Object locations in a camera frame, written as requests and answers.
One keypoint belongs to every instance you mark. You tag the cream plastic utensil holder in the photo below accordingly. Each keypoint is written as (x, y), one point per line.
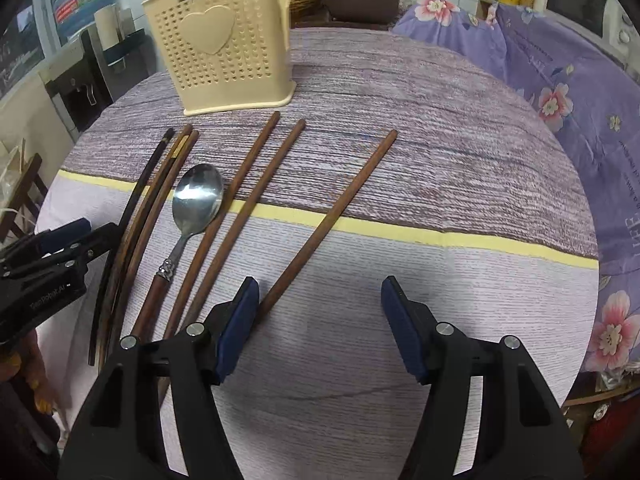
(250, 60)

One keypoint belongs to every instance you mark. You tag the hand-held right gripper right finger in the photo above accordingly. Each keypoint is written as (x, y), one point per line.
(404, 332)

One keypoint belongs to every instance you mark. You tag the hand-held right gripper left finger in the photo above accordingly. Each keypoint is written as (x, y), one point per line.
(240, 332)

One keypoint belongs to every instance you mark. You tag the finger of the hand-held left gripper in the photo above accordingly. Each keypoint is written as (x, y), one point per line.
(97, 242)
(65, 234)

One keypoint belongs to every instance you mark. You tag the white microwave oven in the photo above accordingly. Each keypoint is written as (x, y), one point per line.
(580, 5)

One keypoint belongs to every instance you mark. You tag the dark wooden chair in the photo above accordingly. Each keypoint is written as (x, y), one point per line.
(27, 185)

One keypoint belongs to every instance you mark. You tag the brown wooden chopstick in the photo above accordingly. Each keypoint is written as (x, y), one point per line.
(181, 160)
(337, 210)
(171, 160)
(235, 195)

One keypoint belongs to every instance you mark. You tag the white paper cup tube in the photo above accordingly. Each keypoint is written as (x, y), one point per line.
(107, 22)

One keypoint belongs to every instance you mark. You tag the dark wooden counter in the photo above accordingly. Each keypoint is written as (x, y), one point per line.
(320, 24)

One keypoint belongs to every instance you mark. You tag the person's left hand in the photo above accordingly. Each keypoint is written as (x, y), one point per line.
(40, 385)

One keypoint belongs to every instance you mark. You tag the blue cup holder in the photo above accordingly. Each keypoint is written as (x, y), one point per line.
(127, 52)

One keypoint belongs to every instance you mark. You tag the purple floral cloth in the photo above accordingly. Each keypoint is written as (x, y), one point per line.
(550, 60)

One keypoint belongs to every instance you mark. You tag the black chopstick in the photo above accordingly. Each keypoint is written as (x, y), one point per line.
(150, 167)

